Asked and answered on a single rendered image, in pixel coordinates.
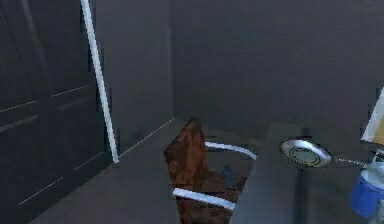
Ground brown chair with white armrests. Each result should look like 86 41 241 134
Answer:
163 117 258 224

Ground dark panelled room door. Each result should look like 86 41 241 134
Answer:
0 0 120 224

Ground blue and clear bottle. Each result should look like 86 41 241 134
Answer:
349 161 384 224

